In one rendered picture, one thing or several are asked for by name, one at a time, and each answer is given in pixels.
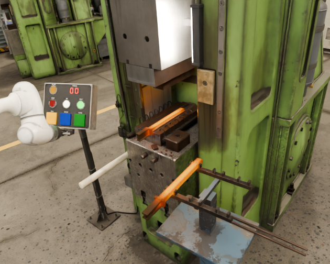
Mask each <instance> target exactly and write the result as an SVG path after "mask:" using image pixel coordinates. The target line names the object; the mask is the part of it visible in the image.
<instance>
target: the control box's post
mask: <svg viewBox="0 0 330 264"><path fill-rule="evenodd" d="M78 131H79V135H80V138H81V142H82V146H83V150H84V153H85V157H86V161H87V166H88V168H89V169H90V170H92V169H94V168H95V167H94V163H93V159H92V155H91V150H90V146H89V142H88V139H87V134H86V130H85V129H78ZM89 172H90V175H92V174H93V173H95V172H96V171H95V169H94V170H93V171H89ZM92 184H93V188H94V192H95V196H97V197H99V196H101V191H100V187H99V184H98V180H97V179H96V180H95V181H93V182H92ZM96 200H97V204H98V208H99V211H100V212H101V213H102V217H103V219H104V215H103V211H104V212H105V208H104V204H103V199H102V197H99V198H96Z"/></svg>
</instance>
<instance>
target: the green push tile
mask: <svg viewBox="0 0 330 264"><path fill-rule="evenodd" d="M85 118H86V115H85V114H74V126H82V127H85Z"/></svg>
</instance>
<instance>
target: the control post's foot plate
mask: <svg viewBox="0 0 330 264"><path fill-rule="evenodd" d="M105 208H106V211H107V213H111V212H114V211H113V210H112V209H110V208H109V207H107V206H106V205H105ZM103 215H104V219H103V217H102V213H101V212H100V211H99V210H98V211H97V212H95V213H94V214H93V215H91V216H89V218H88V219H87V221H88V222H89V223H91V224H92V225H93V226H95V227H97V228H98V229H99V230H101V231H103V230H105V229H106V228H107V227H109V226H110V225H112V223H113V222H115V221H116V220H117V219H118V218H119V217H121V215H120V214H118V213H111V214H106V213H105V212H104V211H103Z"/></svg>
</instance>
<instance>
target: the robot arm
mask: <svg viewBox="0 0 330 264"><path fill-rule="evenodd" d="M3 112H10V113H11V114H12V115H14V116H18V117H20V120H21V127H20V128H19V130H18V132H17V137H18V140H19V141H20V142H21V143H23V144H25V145H30V146H39V145H43V144H46V143H48V142H53V141H55V140H58V139H59V138H60V137H62V136H64V135H67V136H70V135H73V134H74V129H67V130H66V128H64V129H60V128H59V127H58V126H54V125H52V124H48V123H47V121H46V119H45V116H44V113H43V105H42V102H41V98H40V96H39V93H38V91H37V89H36V88H35V86H34V85H33V84H31V83H29V82H18V83H17V84H15V86H14V87H13V92H12V93H10V94H9V96H8V97H6V98H2V99H0V113H3Z"/></svg>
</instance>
